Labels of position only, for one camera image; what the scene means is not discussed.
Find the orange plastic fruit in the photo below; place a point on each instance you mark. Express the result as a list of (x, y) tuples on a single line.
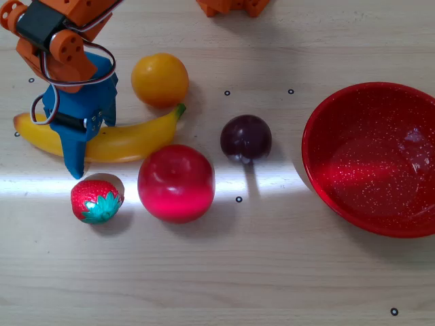
[(159, 80)]

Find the red plastic apple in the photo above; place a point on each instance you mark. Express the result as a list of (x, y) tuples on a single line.
[(176, 183)]

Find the red plastic strawberry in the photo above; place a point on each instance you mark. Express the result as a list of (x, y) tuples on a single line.
[(91, 197)]

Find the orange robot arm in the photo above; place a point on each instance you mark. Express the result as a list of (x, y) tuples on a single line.
[(64, 51)]

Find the orange robot arm base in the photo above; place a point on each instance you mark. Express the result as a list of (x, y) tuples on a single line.
[(234, 6)]

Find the blue gripper black motor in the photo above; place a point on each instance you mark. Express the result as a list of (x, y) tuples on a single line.
[(75, 135)]

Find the yellow plastic banana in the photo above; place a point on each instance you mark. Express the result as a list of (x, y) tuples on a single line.
[(136, 142)]

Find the red speckled bowl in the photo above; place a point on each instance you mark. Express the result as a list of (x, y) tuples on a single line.
[(370, 163)]

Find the dark purple plastic plum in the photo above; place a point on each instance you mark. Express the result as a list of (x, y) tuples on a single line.
[(246, 139)]

